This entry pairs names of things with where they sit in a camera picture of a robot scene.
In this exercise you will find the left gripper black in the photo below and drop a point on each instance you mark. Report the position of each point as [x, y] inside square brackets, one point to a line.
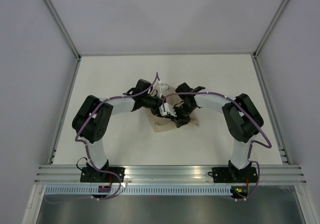
[156, 111]

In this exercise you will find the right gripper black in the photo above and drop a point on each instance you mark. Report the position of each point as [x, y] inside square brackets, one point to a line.
[179, 120]

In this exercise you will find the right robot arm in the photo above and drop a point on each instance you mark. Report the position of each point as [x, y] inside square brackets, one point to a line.
[238, 113]

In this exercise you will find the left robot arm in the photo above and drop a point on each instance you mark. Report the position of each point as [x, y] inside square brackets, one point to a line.
[91, 121]

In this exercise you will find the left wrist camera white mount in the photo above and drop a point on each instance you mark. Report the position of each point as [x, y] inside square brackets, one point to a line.
[161, 88]

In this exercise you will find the back aluminium frame bar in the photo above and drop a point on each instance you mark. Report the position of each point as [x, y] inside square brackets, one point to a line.
[168, 53]

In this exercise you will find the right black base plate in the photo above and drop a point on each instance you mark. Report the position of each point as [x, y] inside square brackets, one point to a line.
[228, 175]

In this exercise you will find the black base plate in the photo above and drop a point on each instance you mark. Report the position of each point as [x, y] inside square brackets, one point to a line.
[228, 175]
[91, 175]

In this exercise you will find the left aluminium side rail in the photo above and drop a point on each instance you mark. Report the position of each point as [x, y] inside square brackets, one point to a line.
[61, 119]

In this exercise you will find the aluminium side rail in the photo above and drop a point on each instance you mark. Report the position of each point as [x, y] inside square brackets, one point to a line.
[271, 111]
[61, 119]

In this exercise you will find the right aluminium side rail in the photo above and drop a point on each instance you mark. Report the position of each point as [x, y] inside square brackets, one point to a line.
[271, 111]

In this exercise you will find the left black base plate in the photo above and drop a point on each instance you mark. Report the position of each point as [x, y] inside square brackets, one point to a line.
[91, 175]

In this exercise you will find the white slotted cable duct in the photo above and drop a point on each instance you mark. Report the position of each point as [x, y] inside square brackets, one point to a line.
[139, 190]

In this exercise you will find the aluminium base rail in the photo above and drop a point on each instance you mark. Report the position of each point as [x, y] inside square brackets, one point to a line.
[171, 175]

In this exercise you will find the left aluminium frame post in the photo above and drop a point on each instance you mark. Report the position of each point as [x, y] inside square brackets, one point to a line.
[61, 27]

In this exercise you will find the aluminium frame post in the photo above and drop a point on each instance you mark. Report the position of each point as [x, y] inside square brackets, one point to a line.
[271, 26]
[61, 27]

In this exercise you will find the right aluminium frame post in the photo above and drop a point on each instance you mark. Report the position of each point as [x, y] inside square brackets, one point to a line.
[271, 26]

